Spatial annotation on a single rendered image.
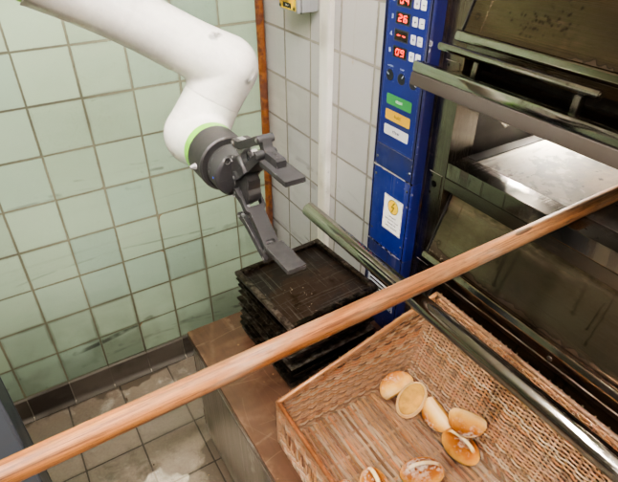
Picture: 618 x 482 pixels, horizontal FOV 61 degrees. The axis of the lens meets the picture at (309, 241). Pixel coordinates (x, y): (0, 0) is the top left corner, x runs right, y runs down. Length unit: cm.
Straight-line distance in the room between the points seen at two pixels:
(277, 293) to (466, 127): 63
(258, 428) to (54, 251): 96
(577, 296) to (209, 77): 79
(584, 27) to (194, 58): 62
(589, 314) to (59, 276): 161
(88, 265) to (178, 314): 46
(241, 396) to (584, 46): 110
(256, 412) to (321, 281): 38
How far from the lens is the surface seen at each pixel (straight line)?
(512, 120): 90
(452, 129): 121
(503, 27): 108
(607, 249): 105
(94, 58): 173
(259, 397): 145
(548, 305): 117
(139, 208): 193
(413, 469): 127
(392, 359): 141
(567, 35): 100
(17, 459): 67
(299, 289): 141
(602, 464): 72
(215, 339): 161
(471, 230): 126
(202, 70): 91
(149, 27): 89
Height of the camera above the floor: 171
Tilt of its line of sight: 35 degrees down
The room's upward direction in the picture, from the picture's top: straight up
